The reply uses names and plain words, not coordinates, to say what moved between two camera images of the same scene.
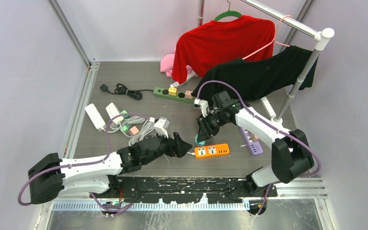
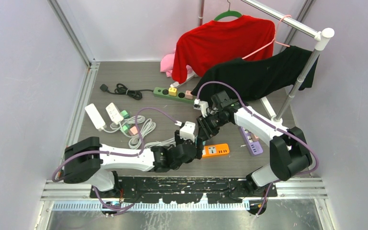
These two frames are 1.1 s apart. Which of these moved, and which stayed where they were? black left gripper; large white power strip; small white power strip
Moved: black left gripper
Stayed: large white power strip; small white power strip
